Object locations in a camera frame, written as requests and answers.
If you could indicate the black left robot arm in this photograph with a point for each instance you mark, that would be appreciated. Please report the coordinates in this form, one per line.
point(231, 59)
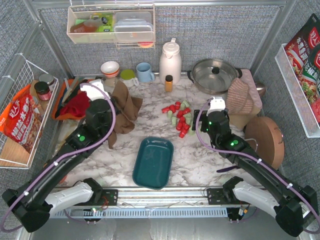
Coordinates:
point(30, 203)

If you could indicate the red cloth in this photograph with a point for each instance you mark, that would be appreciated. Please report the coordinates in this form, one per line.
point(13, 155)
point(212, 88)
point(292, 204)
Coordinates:
point(76, 108)

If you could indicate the white wire basket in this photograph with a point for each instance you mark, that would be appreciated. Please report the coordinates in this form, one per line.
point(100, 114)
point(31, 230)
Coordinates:
point(13, 155)

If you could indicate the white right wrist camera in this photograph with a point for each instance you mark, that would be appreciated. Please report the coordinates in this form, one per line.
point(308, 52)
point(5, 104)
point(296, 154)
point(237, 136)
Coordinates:
point(216, 104)

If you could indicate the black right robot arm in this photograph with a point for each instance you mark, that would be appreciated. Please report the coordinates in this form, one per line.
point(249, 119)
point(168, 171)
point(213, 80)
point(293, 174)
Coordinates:
point(293, 207)

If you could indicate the pink striped towel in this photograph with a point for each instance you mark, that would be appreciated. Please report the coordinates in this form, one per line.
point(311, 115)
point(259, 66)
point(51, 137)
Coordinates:
point(239, 100)

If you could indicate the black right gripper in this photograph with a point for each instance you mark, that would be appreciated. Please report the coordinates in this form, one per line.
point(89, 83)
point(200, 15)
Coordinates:
point(196, 120)

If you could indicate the brown cloth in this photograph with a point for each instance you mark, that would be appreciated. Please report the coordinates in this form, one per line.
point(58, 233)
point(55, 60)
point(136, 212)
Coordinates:
point(128, 108)

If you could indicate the green lid cup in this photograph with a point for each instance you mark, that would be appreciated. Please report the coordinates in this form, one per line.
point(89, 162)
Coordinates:
point(129, 78)

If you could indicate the round wooden board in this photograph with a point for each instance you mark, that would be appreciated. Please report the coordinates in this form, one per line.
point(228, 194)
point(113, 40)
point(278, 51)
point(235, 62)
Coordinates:
point(266, 138)

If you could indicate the red seasoning packet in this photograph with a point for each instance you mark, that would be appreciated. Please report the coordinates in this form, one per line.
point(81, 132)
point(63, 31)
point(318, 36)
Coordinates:
point(303, 52)

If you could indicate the green capsule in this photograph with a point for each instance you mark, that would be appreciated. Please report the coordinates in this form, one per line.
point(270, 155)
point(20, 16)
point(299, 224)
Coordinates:
point(169, 114)
point(187, 105)
point(174, 120)

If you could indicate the red snack bag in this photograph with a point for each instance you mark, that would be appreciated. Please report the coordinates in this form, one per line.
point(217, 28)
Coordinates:
point(19, 121)

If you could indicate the white thermos jug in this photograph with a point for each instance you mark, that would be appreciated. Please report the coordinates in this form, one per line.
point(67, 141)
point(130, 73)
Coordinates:
point(170, 62)

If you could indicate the red lid jar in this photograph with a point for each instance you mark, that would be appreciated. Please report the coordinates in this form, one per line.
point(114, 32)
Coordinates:
point(42, 90)

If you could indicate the white orange bowl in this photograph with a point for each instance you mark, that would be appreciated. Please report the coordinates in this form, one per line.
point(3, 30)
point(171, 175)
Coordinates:
point(110, 69)

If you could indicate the pepper grinder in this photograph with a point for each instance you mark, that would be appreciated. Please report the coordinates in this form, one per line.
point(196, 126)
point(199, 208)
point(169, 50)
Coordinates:
point(110, 82)

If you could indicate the clear plastic containers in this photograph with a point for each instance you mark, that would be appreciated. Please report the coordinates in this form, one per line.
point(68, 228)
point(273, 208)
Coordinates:
point(133, 26)

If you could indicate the purple handled knife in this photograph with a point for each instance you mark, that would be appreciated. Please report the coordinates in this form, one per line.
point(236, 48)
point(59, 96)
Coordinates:
point(226, 169)

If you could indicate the silver lid jar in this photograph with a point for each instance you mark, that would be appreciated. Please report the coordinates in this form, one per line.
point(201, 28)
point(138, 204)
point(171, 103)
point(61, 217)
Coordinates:
point(47, 78)

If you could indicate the cream wall basket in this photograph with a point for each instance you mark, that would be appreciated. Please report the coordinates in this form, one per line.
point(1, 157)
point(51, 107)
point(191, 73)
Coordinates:
point(94, 24)

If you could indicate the white mesh wall basket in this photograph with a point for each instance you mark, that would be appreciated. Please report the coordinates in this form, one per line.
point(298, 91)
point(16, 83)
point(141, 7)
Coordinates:
point(302, 106)

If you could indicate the steel pot with lid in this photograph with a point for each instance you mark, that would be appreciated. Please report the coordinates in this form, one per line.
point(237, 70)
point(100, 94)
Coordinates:
point(213, 76)

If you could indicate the orange tray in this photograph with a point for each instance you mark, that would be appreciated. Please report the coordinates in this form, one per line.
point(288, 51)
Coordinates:
point(60, 103)

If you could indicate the orange spice bottle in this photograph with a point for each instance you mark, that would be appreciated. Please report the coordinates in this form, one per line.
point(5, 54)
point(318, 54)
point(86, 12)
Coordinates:
point(168, 86)

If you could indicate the blue mug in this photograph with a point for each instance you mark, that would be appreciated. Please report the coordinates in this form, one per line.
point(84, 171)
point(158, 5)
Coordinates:
point(144, 73)

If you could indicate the pink egg tray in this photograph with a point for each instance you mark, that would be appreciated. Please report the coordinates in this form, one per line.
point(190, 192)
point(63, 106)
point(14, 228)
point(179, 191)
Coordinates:
point(247, 78)

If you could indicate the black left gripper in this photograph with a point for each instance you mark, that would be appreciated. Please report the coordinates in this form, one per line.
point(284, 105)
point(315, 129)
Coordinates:
point(116, 110)

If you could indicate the teal storage basket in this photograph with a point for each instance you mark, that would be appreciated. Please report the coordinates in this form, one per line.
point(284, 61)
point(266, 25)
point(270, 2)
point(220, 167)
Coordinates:
point(153, 163)

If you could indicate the brown cardboard sheet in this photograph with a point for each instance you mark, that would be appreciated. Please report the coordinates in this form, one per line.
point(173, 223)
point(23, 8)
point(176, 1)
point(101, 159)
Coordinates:
point(241, 120)

